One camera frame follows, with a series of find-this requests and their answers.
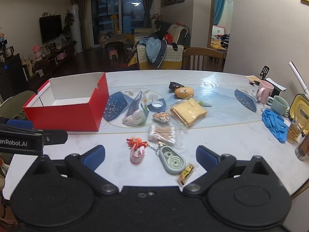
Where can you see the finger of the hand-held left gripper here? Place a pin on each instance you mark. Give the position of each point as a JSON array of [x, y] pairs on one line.
[[20, 124], [54, 137]]

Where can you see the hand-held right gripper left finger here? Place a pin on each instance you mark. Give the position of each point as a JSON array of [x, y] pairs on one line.
[[93, 157]]

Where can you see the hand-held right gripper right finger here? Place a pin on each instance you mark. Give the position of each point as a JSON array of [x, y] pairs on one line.
[[206, 157]]

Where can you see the yellow candy packet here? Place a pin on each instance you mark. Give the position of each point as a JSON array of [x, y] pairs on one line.
[[186, 174]]

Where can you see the red cardboard box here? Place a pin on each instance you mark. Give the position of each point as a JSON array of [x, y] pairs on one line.
[[72, 111]]

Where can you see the small pink pouch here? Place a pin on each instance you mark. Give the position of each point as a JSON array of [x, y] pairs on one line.
[[137, 156]]

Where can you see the packed bread slice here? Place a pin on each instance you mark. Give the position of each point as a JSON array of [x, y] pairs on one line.
[[188, 112]]

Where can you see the cotton swab packet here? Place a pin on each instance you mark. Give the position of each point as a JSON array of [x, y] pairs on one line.
[[161, 135]]

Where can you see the blue white plastic bag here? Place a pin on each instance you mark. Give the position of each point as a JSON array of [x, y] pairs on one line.
[[136, 112]]

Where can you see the yellow squishy toy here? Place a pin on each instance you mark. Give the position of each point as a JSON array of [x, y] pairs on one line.
[[184, 92]]

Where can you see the olive green chair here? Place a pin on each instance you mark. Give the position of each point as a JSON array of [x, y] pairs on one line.
[[14, 104]]

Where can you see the black water dispenser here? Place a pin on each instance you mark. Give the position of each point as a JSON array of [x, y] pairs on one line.
[[10, 75]]

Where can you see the small white green toy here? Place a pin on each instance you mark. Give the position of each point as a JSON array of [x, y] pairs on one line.
[[205, 103]]

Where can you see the small orange patterned plush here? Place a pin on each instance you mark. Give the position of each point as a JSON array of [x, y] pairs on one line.
[[161, 117]]

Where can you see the blue tape roll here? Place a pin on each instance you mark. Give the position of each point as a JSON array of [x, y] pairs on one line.
[[157, 105]]

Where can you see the dark television cabinet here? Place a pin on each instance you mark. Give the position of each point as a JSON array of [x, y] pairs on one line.
[[53, 58]]

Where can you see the pink plush toy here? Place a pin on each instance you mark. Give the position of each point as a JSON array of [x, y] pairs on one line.
[[37, 50]]

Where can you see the blue rubber gloves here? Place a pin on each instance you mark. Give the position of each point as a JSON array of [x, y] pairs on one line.
[[274, 124]]

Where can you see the dark snack packet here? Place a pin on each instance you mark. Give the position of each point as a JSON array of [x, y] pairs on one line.
[[175, 85]]

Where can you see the pink mug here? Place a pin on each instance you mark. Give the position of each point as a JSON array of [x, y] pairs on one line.
[[263, 90]]

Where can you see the green mug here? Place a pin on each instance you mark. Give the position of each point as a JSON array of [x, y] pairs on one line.
[[278, 105]]

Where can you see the paper card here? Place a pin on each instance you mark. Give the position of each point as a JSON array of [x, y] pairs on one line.
[[252, 78]]

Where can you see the clear drinking glass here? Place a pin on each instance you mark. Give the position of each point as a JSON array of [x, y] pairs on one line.
[[303, 148]]

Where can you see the wooden chair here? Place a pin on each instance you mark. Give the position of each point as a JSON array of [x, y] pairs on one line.
[[202, 59]]

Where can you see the black holder box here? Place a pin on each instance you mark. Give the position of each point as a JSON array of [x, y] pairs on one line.
[[277, 87]]

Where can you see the flat screen television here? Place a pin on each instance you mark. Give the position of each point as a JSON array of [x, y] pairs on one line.
[[50, 27]]

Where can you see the pink plastic stool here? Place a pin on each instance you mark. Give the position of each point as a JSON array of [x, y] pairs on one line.
[[113, 54]]

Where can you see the black spatula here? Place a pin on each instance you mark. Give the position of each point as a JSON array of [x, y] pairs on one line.
[[265, 72]]

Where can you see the sofa with yellow cover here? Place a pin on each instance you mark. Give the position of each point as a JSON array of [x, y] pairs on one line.
[[173, 58]]

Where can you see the yellow black container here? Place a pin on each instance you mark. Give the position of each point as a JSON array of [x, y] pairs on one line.
[[299, 106]]

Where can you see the white tower air conditioner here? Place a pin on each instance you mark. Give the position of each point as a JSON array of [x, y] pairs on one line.
[[76, 29]]

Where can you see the green potted plant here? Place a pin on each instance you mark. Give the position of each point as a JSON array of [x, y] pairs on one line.
[[68, 23]]

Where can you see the low coffee table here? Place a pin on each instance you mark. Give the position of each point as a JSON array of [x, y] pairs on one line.
[[112, 41]]

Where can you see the bed with clutter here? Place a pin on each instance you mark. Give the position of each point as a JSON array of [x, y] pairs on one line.
[[218, 42]]

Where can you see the pile of clothes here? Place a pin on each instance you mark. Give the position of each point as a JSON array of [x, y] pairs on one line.
[[154, 49]]

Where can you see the yellow curtain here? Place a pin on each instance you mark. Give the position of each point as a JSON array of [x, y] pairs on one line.
[[85, 19]]

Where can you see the white tube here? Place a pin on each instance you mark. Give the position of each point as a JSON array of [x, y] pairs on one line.
[[298, 77]]

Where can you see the yellow giraffe toy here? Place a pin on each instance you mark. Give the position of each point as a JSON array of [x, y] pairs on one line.
[[115, 24]]

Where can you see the bright blue curtain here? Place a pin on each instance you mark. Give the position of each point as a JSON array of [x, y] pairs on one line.
[[219, 4]]

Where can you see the grey blue curtain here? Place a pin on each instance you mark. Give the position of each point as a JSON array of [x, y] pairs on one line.
[[146, 4]]

